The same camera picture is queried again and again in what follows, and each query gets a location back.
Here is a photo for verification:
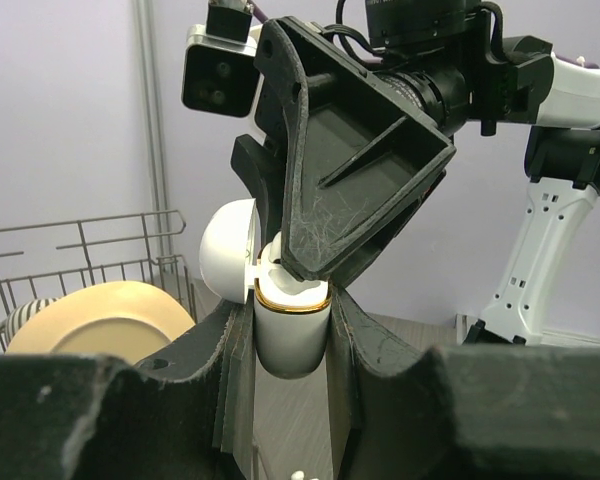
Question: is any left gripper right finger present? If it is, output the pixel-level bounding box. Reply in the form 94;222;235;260
326;287;600;479

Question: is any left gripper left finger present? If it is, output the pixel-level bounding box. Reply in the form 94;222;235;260
0;301;255;479

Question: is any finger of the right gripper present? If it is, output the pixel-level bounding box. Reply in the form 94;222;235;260
230;134;286;246

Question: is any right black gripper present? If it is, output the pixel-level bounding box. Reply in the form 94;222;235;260
255;1;553;280

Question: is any white earbud charging case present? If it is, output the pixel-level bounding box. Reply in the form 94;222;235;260
199;199;332;379

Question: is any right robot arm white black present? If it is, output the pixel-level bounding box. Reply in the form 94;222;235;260
231;1;600;346

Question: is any beige plate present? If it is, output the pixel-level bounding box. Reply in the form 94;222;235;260
6;281;195;364

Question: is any striped ceramic mug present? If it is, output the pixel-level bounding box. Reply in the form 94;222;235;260
4;297;58;343

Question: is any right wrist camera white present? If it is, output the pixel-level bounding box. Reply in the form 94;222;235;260
181;1;260;118

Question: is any aluminium frame post right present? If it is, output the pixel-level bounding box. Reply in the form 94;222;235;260
132;0;174;256

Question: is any grey wire dish rack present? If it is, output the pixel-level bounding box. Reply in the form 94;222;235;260
0;209;261;480

